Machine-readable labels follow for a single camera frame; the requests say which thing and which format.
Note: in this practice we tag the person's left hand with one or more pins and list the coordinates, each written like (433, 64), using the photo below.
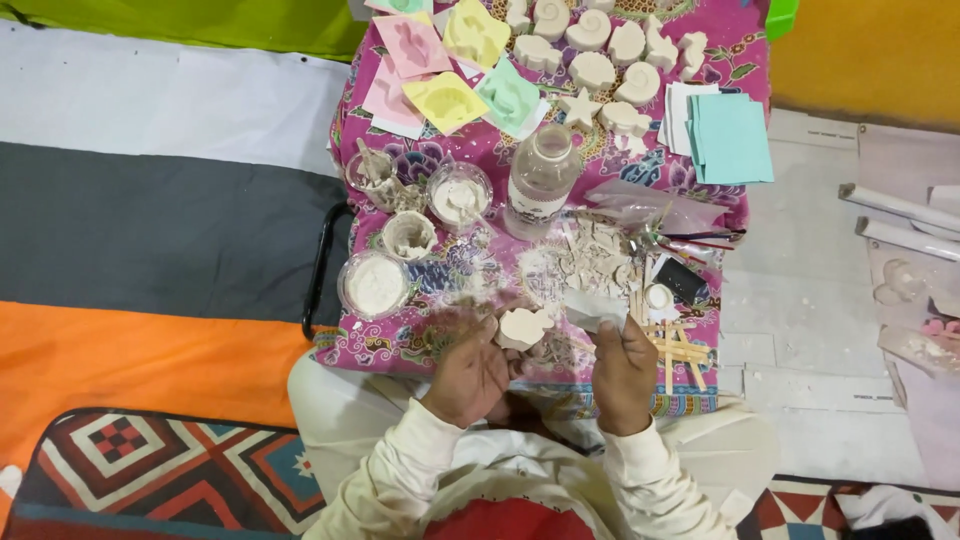
(469, 375)

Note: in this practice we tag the person's right hand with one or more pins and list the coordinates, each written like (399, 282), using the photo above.
(626, 382)

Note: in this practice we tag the person's right fingers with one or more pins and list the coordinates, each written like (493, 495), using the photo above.
(616, 334)

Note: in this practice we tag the person's left fingers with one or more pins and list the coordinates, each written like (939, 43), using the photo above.
(480, 334)

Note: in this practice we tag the white sandpaper piece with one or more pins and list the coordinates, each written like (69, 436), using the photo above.
(592, 307)

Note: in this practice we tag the white plaster shell figure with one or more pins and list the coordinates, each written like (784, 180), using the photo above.
(523, 328)

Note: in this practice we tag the small white round pot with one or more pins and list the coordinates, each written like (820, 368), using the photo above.
(658, 296)

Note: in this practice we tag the pile of wooden craft sticks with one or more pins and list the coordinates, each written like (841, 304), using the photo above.
(679, 349)

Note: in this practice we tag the pile of plaster scraps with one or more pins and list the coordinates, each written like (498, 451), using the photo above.
(596, 259)

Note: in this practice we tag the small black packet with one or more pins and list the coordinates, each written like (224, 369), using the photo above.
(680, 280)

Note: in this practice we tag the clear cup with white powder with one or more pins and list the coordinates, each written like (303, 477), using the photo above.
(373, 285)

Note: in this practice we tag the small plaster-crusted cup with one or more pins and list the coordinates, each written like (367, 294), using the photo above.
(409, 236)

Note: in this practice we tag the bundle of paint brushes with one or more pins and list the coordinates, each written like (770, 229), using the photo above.
(697, 244)

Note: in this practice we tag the clear plastic bag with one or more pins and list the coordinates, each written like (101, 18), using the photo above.
(652, 206)

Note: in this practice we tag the clear cup with plaster mix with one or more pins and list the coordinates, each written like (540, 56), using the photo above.
(459, 199)

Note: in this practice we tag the clear plastic water bottle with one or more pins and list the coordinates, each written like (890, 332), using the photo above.
(541, 180)

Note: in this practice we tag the plaster-smeared plastic cup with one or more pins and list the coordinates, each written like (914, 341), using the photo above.
(375, 187)

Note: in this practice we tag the pink batik table cloth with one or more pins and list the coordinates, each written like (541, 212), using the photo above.
(480, 150)

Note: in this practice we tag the wooden stirring stick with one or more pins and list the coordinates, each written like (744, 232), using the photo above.
(370, 161)

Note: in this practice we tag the stack of teal paper sheets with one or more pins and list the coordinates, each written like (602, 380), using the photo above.
(731, 139)

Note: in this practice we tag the stack of white paper sheets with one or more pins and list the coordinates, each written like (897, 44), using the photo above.
(675, 112)

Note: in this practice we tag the yellow silicone mould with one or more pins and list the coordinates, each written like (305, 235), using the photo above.
(445, 101)
(475, 34)

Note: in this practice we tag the mint green silicone mould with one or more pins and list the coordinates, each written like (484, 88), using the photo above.
(510, 97)
(397, 4)

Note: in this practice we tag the pink silicone mould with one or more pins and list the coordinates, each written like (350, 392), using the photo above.
(412, 45)
(386, 101)

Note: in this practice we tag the group of white plaster casts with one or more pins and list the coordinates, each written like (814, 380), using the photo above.
(592, 67)

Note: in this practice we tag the heap of bagged plaster casts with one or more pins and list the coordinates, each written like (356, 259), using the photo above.
(919, 315)

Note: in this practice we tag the white rolled paper tube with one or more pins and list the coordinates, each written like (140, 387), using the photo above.
(904, 236)
(892, 202)

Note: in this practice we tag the geometric patterned rug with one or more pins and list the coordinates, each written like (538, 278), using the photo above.
(165, 472)

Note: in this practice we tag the striped floor mat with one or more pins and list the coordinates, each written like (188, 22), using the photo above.
(150, 225)

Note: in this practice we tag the green plastic object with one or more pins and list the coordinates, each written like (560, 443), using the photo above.
(780, 16)

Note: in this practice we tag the black metal table frame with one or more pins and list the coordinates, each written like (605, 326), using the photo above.
(319, 270)

